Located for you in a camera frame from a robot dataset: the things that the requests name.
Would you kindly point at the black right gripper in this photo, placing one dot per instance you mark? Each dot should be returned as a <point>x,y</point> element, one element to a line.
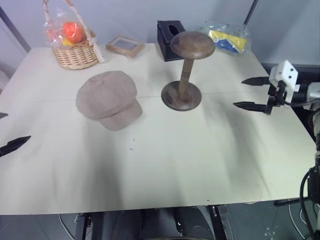
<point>275,100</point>

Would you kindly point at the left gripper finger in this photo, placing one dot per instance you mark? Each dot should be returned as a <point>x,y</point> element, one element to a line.
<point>3,115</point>
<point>15,145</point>

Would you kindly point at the black tissue box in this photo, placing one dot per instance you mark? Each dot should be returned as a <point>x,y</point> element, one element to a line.
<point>163,42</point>

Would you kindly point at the plastic bag with yellow-blue pack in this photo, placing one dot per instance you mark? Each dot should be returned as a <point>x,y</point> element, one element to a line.
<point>228,40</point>

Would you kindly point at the beige newsboy cap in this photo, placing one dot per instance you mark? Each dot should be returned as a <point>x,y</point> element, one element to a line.
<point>107,97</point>

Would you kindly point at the orange toy fruit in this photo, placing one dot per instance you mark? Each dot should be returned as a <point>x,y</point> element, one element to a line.
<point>73,31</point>

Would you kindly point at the wooden picture frame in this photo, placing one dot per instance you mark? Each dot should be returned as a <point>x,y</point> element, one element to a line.
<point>125,46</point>

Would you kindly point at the black metal table leg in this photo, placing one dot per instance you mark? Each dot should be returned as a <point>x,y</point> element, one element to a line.
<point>220,222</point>
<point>81,227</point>

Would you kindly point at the dark wooden hat stand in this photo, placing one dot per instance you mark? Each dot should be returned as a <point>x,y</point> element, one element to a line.
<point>185,75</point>

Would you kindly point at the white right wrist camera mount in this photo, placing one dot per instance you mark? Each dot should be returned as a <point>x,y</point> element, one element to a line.
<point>286,72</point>

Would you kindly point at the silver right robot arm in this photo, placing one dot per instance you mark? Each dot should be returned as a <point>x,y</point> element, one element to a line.
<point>313,95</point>

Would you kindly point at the clear plastic bag of fruit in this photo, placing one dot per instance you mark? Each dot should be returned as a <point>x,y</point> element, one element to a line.
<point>53,32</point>

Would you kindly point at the grey aluminium frame post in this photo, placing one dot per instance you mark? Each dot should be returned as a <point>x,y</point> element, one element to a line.
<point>251,12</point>
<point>15,30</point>

